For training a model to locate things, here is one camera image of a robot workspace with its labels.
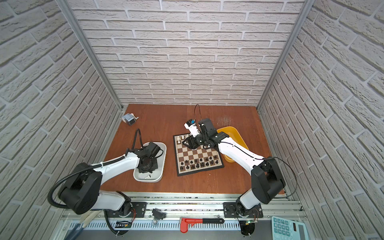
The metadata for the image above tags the white plastic bin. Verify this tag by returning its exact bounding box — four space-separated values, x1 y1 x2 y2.
133 142 167 183

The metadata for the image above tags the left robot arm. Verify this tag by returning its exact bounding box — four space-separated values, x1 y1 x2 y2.
51 142 165 217

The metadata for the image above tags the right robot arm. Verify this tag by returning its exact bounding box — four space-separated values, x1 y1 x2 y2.
183 119 286 212

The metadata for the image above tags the folding chess board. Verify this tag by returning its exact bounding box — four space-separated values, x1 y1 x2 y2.
173 134 224 177

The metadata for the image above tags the yellow plastic bin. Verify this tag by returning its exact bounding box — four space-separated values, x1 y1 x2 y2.
217 126 249 163

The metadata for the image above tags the grey pencil sharpener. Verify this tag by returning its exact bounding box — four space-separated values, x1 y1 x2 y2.
122 113 139 126

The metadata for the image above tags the red black clamp tool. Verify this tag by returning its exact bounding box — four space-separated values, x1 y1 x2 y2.
180 218 225 234

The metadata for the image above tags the teal calculator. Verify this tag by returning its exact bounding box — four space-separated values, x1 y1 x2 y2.
271 216 310 240

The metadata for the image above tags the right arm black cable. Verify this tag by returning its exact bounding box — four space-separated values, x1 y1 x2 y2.
194 104 298 199

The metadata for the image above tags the small black bracket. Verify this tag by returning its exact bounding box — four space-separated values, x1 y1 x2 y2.
152 209 167 227

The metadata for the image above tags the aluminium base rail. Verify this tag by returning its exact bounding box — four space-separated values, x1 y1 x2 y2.
56 191 307 232

